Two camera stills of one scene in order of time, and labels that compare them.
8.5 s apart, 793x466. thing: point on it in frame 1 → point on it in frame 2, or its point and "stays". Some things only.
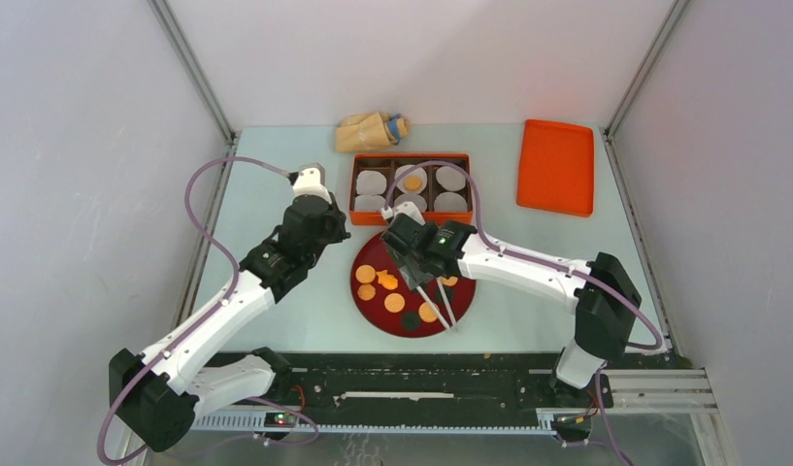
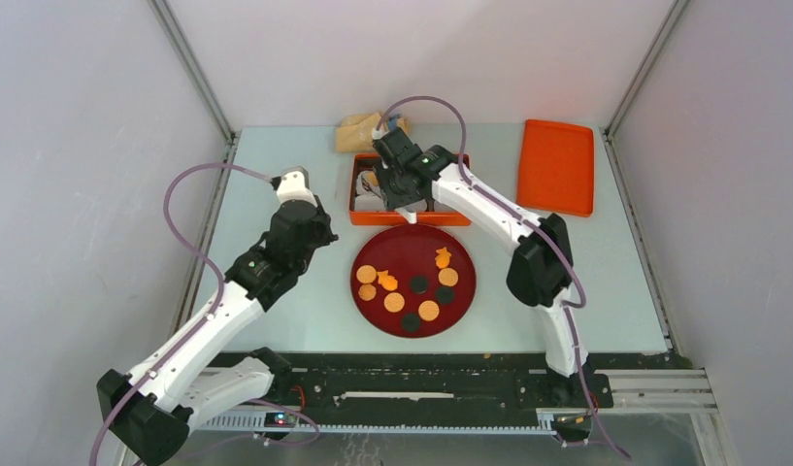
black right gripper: [415, 271] → [400, 195]
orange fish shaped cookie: [386, 280] stays
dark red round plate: [391, 306] stays
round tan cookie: [394, 302] stays
